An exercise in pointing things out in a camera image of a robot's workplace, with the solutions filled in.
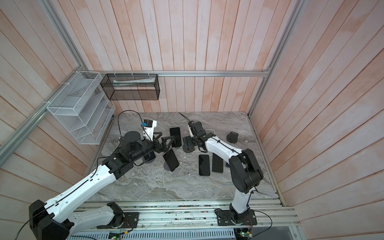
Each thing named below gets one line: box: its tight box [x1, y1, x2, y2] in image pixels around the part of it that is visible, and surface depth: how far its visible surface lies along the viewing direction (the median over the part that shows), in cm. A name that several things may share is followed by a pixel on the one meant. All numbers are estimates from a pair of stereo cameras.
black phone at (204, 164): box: [198, 154, 210, 176], surface depth 95 cm
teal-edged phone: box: [212, 153, 224, 173], surface depth 94 cm
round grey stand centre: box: [182, 143, 195, 153], surface depth 98 cm
